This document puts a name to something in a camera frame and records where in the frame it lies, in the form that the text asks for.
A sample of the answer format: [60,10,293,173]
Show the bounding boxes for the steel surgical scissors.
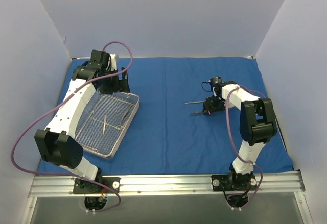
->
[184,101,204,105]

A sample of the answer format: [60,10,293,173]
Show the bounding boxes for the steel forceps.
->
[120,107,131,123]

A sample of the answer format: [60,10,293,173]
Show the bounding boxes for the steel wire mesh tray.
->
[75,92,139,159]

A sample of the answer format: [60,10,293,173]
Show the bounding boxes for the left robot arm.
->
[34,50,129,193]

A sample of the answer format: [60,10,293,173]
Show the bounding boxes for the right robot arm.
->
[201,77,277,190]

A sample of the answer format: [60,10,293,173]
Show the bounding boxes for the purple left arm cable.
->
[10,41,134,212]

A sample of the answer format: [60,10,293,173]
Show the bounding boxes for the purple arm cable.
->
[10,41,134,212]
[224,86,268,208]

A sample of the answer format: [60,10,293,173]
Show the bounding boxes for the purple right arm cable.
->
[224,86,268,208]

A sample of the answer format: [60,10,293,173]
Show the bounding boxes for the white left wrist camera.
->
[109,54,119,71]

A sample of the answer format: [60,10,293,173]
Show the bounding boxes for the aluminium back rail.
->
[72,55,256,60]

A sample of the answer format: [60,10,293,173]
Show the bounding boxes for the aluminium front frame rail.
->
[28,171,305,197]

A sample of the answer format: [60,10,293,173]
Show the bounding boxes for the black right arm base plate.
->
[211,174,257,192]

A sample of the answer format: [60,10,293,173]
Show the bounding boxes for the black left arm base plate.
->
[73,177,121,194]

